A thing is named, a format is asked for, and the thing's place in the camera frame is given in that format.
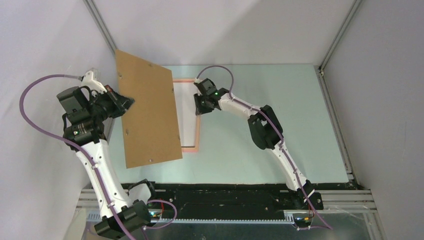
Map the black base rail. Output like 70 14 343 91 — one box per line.
150 181 310 222

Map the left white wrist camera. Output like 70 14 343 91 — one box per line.
80 68 107 94

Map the left aluminium corner post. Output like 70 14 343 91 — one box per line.
82 0 129 74

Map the right aluminium corner post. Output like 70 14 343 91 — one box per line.
318 0 364 72

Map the brown cardboard backing board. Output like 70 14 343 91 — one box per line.
115 49 183 169

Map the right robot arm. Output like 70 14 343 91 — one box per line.
193 78 315 209

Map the Great Wall photo print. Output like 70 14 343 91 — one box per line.
173 82 199 148

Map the pink wooden photo frame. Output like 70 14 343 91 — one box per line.
172 78 202 154

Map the aluminium corner post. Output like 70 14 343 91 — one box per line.
318 0 364 72
82 0 129 74

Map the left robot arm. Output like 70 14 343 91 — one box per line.
56 85 158 240

